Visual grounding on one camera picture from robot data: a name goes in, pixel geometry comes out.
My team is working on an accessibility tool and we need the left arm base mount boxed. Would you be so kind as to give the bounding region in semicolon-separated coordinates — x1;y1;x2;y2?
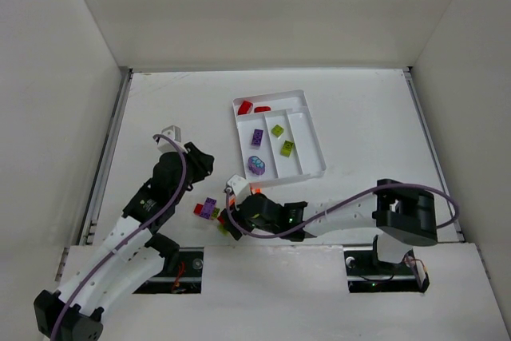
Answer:
134;235;204;295

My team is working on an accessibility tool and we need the red flower lego brick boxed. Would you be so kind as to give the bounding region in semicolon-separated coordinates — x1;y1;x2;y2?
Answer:
237;100;253;116

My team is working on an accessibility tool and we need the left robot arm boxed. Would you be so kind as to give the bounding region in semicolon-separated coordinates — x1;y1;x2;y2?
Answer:
34;141;214;340

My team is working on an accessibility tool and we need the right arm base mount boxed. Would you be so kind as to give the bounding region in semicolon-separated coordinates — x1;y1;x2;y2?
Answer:
343;238;430;294

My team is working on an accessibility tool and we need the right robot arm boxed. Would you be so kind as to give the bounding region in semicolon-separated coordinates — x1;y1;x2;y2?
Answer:
220;179;438;264

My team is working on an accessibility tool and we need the red curved lego brick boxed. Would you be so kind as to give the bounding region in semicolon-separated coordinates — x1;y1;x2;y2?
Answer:
253;106;271;113

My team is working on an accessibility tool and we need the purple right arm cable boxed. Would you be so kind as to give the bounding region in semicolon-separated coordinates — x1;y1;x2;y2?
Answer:
224;183;460;240

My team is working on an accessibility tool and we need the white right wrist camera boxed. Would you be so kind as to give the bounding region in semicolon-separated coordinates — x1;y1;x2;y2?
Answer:
225;174;252;204

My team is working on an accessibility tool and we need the small red lego brick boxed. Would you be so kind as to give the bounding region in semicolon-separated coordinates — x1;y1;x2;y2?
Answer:
193;204;203;216

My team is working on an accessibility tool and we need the white divided sorting tray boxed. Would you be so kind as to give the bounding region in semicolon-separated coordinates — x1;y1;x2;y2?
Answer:
232;90;327;187

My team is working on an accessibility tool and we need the lime lego under purple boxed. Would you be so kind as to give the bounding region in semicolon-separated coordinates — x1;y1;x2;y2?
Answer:
280;141;295;157

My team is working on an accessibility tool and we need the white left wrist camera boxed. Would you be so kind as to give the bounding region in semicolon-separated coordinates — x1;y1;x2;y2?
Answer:
153;125;185;153

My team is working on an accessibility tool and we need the lime green small lego brick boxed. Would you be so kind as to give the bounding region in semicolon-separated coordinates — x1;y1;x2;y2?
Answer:
210;208;220;220

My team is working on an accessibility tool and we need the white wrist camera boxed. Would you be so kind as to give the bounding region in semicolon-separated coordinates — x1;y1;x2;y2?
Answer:
153;125;185;153
225;174;252;204

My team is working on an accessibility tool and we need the purple sloped lego brick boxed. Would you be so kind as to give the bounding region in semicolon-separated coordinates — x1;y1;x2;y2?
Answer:
248;156;266;176

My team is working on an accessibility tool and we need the purple long lego brick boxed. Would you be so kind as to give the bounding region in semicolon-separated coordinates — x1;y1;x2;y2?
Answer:
199;197;217;220

